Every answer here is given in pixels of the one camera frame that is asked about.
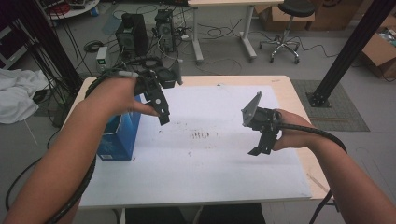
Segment white-legged wooden desk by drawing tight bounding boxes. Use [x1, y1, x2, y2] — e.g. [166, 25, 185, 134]
[187, 0, 285, 64]

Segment large black computer tower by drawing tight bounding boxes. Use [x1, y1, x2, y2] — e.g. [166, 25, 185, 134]
[115, 12, 149, 61]

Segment low flat cardboard box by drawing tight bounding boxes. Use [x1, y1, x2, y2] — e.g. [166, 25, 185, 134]
[255, 4, 316, 32]

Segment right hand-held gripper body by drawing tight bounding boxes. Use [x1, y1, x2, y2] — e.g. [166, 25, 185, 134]
[241, 91, 283, 133]

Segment gripper black corrugated cable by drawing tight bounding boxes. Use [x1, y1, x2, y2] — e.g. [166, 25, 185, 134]
[276, 121, 348, 224]
[46, 55, 164, 224]

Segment left gripper black corrugated cable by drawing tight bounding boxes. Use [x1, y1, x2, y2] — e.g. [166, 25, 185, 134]
[46, 55, 164, 224]

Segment blue cardboard box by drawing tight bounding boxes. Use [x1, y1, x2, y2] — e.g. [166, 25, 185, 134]
[96, 94, 143, 161]

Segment right gripper black corrugated cable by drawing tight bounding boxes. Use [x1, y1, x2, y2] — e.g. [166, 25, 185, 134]
[276, 121, 348, 224]

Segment slim black computer tower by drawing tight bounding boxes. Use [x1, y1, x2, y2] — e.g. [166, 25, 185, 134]
[153, 8, 177, 53]

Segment grey metal rack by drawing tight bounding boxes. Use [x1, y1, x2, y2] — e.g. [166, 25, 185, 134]
[0, 18, 35, 70]

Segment large closed cardboard box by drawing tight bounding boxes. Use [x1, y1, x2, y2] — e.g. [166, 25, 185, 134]
[306, 0, 375, 32]

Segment black swivel stool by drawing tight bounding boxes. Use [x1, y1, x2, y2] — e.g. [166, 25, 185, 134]
[259, 0, 318, 65]

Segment grey cable plug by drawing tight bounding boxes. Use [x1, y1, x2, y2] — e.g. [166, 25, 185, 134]
[116, 70, 140, 78]

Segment white power supply unit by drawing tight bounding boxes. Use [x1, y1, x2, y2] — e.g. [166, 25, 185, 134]
[95, 46, 109, 75]

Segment round white table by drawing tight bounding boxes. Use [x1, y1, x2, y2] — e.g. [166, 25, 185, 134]
[40, 0, 101, 21]

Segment open cardboard box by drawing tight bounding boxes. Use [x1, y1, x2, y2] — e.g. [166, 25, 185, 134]
[359, 15, 396, 79]

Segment person's black trousers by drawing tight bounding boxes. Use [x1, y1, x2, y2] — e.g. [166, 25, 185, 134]
[125, 203, 267, 224]

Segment person's right hand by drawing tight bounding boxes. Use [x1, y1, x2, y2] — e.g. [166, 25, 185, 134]
[272, 108, 316, 152]

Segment person's left hand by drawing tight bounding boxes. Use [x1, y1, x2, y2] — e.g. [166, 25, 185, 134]
[86, 76, 161, 121]

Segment long black floor cable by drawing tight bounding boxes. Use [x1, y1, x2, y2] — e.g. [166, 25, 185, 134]
[4, 129, 61, 219]

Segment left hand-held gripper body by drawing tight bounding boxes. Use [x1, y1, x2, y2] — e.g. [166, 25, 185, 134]
[134, 59, 184, 96]

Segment small coiled black cable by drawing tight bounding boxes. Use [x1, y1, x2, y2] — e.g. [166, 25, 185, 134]
[83, 40, 106, 53]

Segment white crumpled cloth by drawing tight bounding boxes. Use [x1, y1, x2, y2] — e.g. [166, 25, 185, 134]
[0, 67, 50, 125]

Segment black metal frame post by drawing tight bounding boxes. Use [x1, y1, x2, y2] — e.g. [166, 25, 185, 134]
[6, 0, 84, 91]
[306, 0, 396, 108]

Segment grey floor mat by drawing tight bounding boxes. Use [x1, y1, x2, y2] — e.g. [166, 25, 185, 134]
[292, 79, 371, 133]

